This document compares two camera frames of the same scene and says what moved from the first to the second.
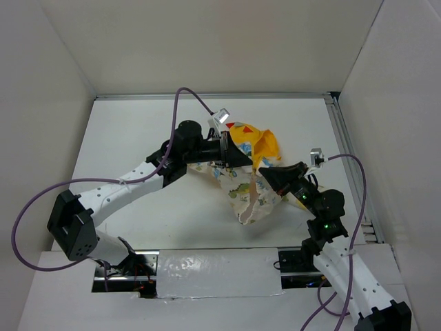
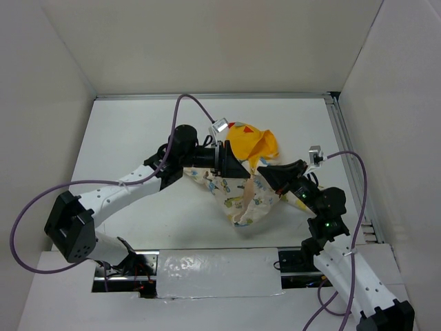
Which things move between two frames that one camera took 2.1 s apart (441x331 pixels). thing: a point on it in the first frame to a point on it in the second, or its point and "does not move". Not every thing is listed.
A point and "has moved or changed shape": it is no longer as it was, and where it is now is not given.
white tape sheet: (236, 272) does not move
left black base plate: (146, 285) does not move
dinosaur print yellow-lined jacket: (250, 194) has moved or changed shape
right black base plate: (299, 271) does not move
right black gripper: (281, 177) does not move
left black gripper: (236, 157) to (225, 164)
